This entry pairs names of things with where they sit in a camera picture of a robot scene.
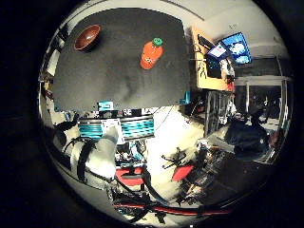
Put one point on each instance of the seated person in dark clothes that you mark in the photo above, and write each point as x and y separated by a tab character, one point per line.
247	136

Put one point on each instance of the blue-lit computer monitor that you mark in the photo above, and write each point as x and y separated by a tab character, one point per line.
238	47

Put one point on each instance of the wooden desk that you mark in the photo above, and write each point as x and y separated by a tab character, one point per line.
205	80

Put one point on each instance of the brown bowl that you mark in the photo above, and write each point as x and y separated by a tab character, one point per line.
86	38

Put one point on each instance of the open laptop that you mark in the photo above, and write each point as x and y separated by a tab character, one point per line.
217	52

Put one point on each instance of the orange bottle with green cap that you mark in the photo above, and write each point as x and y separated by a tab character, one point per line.
151	54

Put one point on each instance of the small teal box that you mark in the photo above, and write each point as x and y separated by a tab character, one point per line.
105	105

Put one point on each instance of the red stool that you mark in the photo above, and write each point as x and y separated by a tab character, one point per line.
129	176

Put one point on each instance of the metal rack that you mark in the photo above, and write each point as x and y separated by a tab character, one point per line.
218	107

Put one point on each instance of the dark grey table mat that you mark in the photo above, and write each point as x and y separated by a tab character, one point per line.
120	76

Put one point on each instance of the red chair seat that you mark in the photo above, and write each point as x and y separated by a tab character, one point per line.
182	173

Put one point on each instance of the teal table clamp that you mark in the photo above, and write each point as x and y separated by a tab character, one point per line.
186	98

